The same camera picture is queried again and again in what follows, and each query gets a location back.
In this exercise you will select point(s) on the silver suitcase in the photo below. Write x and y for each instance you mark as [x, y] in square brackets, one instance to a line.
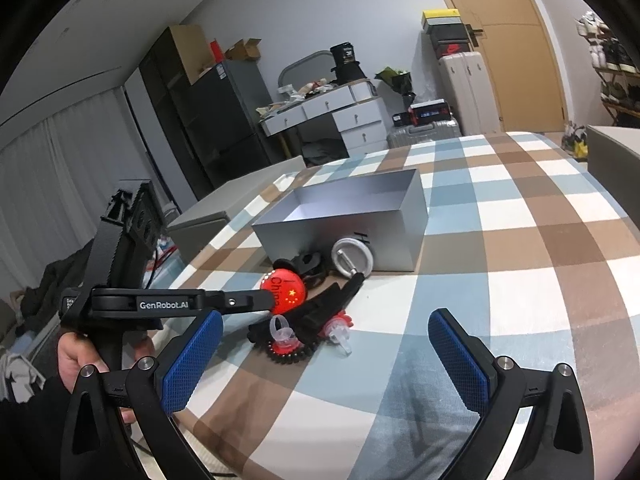
[425, 135]

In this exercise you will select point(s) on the person's left hand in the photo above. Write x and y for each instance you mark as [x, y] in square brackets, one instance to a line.
[75, 355]

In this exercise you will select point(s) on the tall cardboard box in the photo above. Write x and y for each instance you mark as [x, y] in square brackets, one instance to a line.
[187, 52]

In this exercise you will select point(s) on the small black box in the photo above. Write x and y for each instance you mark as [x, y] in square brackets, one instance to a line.
[401, 119]

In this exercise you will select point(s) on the grey cardboard box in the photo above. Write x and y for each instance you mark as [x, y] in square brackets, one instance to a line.
[345, 220]

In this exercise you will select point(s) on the white suitcase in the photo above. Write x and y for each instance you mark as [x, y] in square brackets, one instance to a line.
[467, 92]

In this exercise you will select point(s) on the dark wrapped flower bouquet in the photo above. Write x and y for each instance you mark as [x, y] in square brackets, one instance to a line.
[397, 82]

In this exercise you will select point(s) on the pile of desk clutter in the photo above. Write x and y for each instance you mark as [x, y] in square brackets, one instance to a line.
[310, 89]

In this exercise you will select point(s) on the long black hair clip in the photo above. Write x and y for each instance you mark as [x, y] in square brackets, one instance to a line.
[340, 295]

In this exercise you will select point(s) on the round silver hand mirror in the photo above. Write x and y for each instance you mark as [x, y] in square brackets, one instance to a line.
[352, 256]

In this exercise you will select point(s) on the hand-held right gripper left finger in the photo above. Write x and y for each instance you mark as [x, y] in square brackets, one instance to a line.
[192, 360]

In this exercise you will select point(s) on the black toy lizard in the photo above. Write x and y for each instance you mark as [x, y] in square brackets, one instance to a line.
[305, 312]

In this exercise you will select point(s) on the grey framed mirror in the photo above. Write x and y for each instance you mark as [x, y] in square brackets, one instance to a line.
[302, 70]

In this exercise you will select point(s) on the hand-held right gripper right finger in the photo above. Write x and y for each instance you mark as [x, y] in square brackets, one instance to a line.
[457, 360]

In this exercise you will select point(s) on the black hair claw clip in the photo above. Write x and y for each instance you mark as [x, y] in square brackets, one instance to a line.
[312, 265]

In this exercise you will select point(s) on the red round badge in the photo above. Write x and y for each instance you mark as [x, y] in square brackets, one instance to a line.
[285, 290]

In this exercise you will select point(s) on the wooden shoe rack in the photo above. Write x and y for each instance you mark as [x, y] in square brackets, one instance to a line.
[617, 105]

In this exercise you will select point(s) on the wooden door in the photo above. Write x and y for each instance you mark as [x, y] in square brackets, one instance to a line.
[510, 60]

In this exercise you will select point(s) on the white curtains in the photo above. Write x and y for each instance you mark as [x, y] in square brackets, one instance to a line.
[65, 185]

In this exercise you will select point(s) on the yellow lid shoe box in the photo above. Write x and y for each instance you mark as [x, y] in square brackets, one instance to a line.
[440, 19]

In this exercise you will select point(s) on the black refrigerator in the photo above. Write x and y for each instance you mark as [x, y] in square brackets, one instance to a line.
[220, 110]

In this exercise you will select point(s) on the small red box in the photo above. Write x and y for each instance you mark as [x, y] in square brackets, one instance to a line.
[217, 51]

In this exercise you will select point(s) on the white dressing table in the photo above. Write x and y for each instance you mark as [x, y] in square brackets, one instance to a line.
[345, 110]

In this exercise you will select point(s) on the open cardboard box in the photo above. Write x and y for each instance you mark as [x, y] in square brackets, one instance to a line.
[245, 50]

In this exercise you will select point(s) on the yellow bag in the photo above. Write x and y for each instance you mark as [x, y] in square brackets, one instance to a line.
[580, 145]

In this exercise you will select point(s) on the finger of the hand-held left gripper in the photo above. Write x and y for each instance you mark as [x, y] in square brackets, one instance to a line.
[235, 301]

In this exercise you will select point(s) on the red and black shoe box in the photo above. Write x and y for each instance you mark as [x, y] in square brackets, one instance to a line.
[451, 50]

